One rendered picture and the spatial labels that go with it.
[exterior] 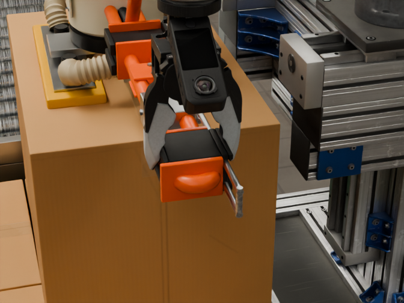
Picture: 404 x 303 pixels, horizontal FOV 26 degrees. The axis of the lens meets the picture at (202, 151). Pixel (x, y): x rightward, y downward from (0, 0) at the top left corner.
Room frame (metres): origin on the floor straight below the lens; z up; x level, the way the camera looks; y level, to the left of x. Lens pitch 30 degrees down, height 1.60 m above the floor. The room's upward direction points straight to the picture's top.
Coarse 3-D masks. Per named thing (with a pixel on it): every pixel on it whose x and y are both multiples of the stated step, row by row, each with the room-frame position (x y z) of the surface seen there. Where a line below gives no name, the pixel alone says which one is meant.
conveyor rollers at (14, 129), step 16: (0, 0) 2.88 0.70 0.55; (16, 0) 2.89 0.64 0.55; (32, 0) 2.90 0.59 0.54; (0, 16) 2.78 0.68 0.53; (0, 32) 2.60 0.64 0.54; (0, 48) 2.51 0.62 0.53; (0, 64) 2.35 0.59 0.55; (0, 80) 2.25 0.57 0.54; (0, 96) 2.16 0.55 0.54; (0, 112) 2.07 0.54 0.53; (16, 112) 2.08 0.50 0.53; (0, 128) 1.98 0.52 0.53; (16, 128) 1.99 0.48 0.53
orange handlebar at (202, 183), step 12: (108, 12) 1.38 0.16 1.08; (132, 60) 1.18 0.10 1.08; (132, 72) 1.13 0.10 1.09; (144, 72) 1.13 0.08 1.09; (132, 84) 1.12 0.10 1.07; (144, 84) 1.10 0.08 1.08; (180, 120) 1.00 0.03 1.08; (192, 120) 0.99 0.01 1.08; (180, 180) 0.85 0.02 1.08; (192, 180) 0.85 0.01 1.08; (204, 180) 0.85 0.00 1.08; (216, 180) 0.86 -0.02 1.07; (192, 192) 0.85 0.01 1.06
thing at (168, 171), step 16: (192, 128) 0.94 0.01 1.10; (176, 144) 0.90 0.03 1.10; (192, 144) 0.90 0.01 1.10; (208, 144) 0.90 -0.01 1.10; (176, 160) 0.87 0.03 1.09; (192, 160) 0.87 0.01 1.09; (208, 160) 0.87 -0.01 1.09; (160, 176) 0.86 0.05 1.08; (176, 176) 0.86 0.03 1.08; (176, 192) 0.86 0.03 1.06; (208, 192) 0.86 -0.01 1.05
